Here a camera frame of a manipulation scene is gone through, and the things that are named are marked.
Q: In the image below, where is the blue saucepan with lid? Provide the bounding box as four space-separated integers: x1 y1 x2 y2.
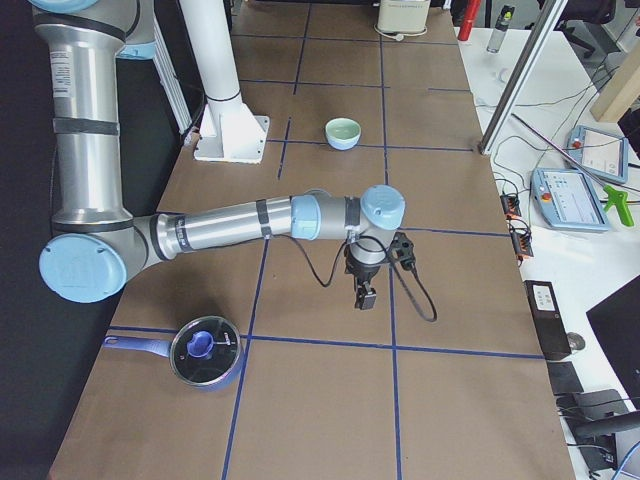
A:
103 316 244 391

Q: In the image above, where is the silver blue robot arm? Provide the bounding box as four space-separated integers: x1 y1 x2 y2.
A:
33 1 406 309

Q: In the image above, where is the far blue teach pendant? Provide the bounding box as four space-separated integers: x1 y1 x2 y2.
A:
567 125 629 185

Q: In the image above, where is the green bowl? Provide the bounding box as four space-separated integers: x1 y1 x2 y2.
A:
324 117 361 137

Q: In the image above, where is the black box on desk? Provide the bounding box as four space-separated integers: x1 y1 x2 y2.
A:
524 280 571 361

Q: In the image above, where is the metal stand with green clip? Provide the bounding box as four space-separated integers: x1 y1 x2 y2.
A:
511 113 635 227

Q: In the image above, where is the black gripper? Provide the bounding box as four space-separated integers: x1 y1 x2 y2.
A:
345 259 381 310

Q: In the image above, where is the blue bowl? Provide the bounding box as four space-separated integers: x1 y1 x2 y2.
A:
325 131 360 151

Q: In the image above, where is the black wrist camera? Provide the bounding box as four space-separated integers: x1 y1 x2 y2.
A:
390 231 416 271

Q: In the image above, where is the red bottle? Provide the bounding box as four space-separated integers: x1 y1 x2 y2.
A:
457 0 482 42

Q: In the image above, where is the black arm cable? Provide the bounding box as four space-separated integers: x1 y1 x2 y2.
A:
287 234 438 322

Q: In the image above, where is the grey water bottle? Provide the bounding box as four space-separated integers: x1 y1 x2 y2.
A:
486 5 515 54

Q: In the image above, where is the chrome white toaster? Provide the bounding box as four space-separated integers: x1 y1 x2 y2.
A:
375 0 430 41

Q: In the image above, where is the near blue teach pendant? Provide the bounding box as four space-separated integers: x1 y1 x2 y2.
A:
530 168 610 233

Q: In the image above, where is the aluminium frame post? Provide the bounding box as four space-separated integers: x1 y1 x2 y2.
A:
478 0 568 155

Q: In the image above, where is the blue teach pendant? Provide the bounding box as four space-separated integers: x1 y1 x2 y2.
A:
567 125 629 185
530 168 610 233

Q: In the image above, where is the white mounting post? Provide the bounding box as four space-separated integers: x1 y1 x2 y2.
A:
180 0 270 164

